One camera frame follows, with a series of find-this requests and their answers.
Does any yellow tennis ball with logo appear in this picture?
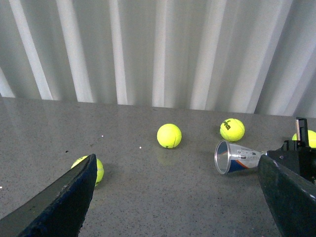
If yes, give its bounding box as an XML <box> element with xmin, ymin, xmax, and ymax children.
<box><xmin>220</xmin><ymin>118</ymin><xmax>245</xmax><ymax>142</ymax></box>

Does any yellow tennis ball near can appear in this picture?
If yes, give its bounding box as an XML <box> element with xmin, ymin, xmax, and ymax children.
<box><xmin>291</xmin><ymin>130</ymin><xmax>316</xmax><ymax>148</ymax></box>

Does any yellow tennis ball far left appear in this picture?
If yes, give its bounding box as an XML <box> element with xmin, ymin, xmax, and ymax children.
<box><xmin>71</xmin><ymin>156</ymin><xmax>104</xmax><ymax>186</ymax></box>

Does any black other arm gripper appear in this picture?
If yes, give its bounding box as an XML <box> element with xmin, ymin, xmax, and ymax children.
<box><xmin>258</xmin><ymin>117</ymin><xmax>316</xmax><ymax>237</ymax></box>

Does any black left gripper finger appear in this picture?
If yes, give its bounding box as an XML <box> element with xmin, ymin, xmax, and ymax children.
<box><xmin>0</xmin><ymin>154</ymin><xmax>97</xmax><ymax>237</ymax></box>

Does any clear Wilson tennis ball can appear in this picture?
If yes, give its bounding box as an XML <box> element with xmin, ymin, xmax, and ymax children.
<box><xmin>214</xmin><ymin>140</ymin><xmax>267</xmax><ymax>175</ymax></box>

